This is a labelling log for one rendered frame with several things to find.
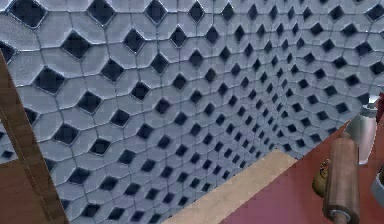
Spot red counter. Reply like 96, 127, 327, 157
162, 113, 384, 224

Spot olive round fruit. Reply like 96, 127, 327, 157
311, 159, 332, 199

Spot brown wooden pepper mill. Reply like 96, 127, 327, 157
321, 132, 362, 224

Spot grey metal bowl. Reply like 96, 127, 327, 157
370, 165, 384, 208

